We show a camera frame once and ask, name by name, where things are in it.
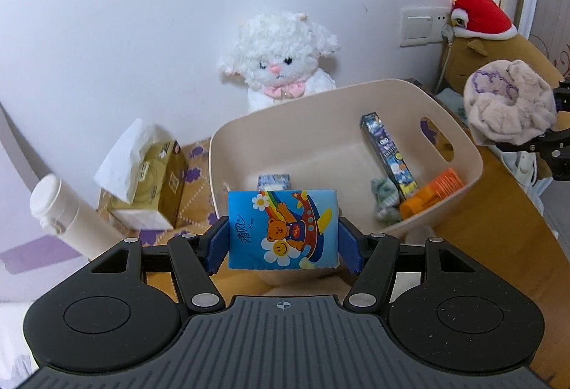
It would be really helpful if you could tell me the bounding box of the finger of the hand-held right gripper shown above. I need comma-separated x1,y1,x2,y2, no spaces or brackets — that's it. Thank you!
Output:
489,126,570,181
552,79,570,113

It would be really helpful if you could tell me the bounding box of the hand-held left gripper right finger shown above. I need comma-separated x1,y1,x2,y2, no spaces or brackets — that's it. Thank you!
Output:
339,215,479,313

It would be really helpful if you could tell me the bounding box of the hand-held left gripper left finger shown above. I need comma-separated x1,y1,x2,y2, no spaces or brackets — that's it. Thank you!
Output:
91,215,230,313

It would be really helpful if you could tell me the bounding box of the green checked scrunchie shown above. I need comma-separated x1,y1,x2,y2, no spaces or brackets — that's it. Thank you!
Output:
370,177,401,223

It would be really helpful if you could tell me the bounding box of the blue cartoon tissue packet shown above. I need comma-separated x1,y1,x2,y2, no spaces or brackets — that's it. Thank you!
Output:
227,188,340,270

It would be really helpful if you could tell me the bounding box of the small blue floral pouch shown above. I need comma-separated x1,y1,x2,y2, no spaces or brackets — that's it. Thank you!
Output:
257,173,291,193

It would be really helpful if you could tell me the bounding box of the long colourful printed box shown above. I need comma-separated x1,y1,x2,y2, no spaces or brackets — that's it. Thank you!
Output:
360,113,419,203

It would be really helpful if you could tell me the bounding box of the orange bottle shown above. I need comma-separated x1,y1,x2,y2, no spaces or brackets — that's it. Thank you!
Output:
399,168,465,218

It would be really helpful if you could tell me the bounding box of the beige plastic storage bin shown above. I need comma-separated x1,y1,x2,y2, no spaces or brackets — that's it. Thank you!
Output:
209,78,484,288

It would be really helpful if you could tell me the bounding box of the white power adapter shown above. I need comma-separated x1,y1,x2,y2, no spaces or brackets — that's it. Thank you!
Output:
501,151,537,189

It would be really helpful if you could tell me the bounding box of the brown capybara plush toy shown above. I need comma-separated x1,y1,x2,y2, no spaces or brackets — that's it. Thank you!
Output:
441,33,564,114

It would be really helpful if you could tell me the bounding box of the gold tissue box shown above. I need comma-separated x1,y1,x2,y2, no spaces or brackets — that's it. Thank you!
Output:
93,118,190,230

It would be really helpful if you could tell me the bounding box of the wooden desk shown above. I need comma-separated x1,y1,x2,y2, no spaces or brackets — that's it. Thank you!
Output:
145,142,570,298

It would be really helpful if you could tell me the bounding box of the light blue cloth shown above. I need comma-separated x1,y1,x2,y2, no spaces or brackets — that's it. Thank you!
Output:
434,88,468,127

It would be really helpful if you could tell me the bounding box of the red plush hat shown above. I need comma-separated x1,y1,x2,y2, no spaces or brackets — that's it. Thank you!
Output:
449,0,518,41

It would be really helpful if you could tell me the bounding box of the white thermos bottle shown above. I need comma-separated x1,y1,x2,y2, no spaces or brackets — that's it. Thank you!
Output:
29,174,128,263

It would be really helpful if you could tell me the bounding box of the white sheep plush toy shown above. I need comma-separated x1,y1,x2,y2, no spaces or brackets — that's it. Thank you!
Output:
217,11,340,114

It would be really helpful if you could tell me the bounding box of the plugged white wall cable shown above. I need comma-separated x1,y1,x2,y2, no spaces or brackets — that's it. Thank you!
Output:
434,25,456,93

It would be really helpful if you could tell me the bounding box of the white wall switch plate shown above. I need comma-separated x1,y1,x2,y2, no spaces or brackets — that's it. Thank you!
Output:
399,6,451,48

